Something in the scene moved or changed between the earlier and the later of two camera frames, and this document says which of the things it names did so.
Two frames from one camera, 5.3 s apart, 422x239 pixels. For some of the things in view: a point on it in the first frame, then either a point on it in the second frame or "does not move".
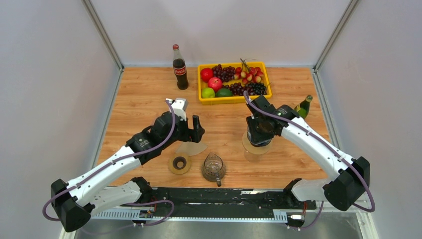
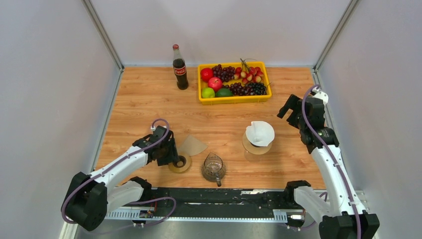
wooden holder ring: x=179 y=164 does not move
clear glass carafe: x=255 y=150 does not move
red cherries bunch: x=248 y=74 does not move
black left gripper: x=194 y=135 to x=172 y=155
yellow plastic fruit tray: x=231 y=99 does not move
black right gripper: x=256 y=137 to x=293 y=102
